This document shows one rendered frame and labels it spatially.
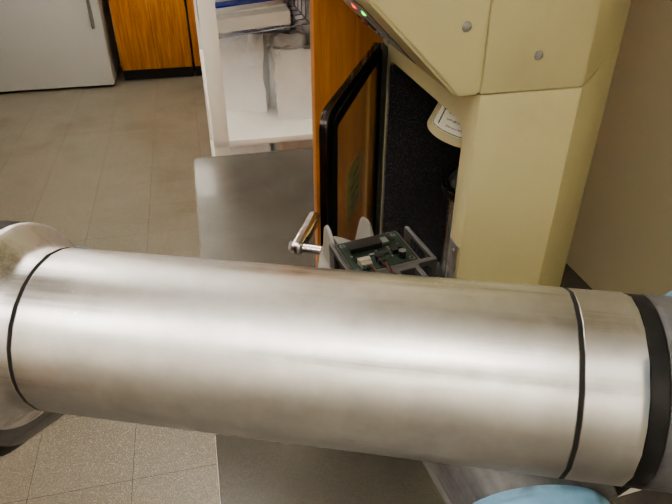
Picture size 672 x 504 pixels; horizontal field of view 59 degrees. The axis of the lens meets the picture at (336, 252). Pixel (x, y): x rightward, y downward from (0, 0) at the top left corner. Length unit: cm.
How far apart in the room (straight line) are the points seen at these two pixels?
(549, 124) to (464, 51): 13
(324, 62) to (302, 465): 58
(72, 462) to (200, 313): 196
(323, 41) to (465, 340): 75
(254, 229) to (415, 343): 109
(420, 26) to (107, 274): 39
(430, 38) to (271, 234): 78
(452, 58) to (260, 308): 40
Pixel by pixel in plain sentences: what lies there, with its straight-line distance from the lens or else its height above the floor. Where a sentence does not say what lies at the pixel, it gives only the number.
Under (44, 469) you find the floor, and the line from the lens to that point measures 221.
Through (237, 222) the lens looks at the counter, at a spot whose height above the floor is 94.
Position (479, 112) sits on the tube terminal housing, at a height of 139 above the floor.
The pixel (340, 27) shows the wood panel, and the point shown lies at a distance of 94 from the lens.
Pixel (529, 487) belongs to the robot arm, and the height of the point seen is 133.
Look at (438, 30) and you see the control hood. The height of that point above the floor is 147.
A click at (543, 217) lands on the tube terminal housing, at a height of 126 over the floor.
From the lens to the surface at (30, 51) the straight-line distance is 569.
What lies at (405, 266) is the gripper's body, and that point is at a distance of 46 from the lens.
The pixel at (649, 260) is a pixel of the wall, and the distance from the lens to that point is 112.
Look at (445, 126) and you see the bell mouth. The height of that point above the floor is 133.
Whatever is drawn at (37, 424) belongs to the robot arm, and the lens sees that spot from 46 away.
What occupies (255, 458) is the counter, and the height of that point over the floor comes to 94.
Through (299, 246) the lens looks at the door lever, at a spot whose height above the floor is 121.
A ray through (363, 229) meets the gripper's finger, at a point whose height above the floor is 131.
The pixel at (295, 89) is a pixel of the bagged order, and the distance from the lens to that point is 191.
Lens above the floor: 160
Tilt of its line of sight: 33 degrees down
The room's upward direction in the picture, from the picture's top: straight up
